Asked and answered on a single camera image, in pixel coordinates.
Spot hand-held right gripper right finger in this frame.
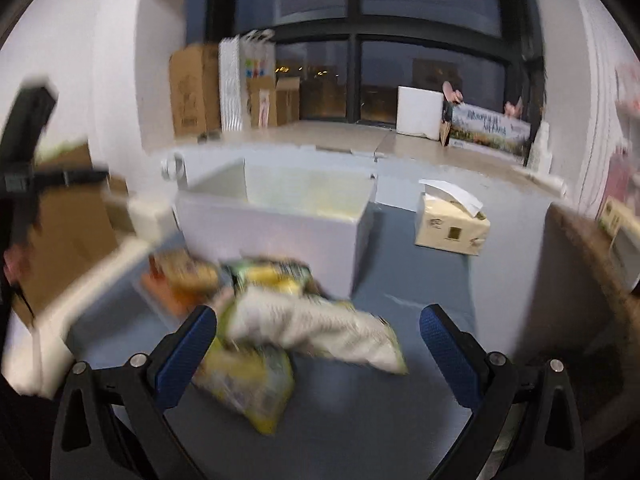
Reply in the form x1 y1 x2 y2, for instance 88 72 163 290
419 303 586 480

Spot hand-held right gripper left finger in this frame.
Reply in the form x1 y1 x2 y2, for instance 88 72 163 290
50 305 218 480

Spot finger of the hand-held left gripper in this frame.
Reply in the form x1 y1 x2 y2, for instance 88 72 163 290
35 167 110 188

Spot orange snack packet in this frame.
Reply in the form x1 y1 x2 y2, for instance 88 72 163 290
140 250 221 318

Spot white storage box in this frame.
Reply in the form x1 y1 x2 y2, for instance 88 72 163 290
175 157 378 298

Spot green packets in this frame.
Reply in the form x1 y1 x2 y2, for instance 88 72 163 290
37 137 88 161

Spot brown cardboard box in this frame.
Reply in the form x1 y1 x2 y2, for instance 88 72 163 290
15 142 136 321

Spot white cushioned stool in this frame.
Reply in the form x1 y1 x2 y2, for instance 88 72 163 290
0 197 178 398

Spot clear tape roll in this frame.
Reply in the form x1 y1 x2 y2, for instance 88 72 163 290
161 154 187 181

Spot blue grey tablecloth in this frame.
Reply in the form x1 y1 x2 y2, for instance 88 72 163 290
65 200 556 480

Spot beige tissue pack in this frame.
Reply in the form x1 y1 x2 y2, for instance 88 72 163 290
414 178 491 256

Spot large cardboard box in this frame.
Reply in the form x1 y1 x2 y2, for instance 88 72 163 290
169 42 222 137

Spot brown stone counter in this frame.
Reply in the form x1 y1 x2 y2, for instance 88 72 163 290
547 202 640 461

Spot polka dot paper bag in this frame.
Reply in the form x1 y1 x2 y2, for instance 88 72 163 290
218 35 276 132

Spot rolled white paper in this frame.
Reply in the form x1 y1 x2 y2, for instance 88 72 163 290
520 165 568 196

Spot small cardboard box pink label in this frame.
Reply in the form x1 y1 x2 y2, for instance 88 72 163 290
248 77 278 128

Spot small countertop appliance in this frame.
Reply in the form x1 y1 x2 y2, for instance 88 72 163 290
611 230 640 293

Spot green tissue pack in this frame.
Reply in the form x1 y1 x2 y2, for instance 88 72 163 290
597 197 636 238

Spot landscape printed box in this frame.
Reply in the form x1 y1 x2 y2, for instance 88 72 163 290
442 101 532 163

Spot white plastic bottle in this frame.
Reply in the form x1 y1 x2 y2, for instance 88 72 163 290
530 122 551 171

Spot open cardboard box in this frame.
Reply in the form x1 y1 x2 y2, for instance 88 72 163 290
275 76 302 125

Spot white foam box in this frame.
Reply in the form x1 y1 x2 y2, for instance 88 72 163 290
396 86 445 140

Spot pink bottle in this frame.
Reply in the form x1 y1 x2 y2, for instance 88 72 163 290
605 150 640 211

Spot black framed window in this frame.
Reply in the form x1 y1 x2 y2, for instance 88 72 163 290
205 0 546 126

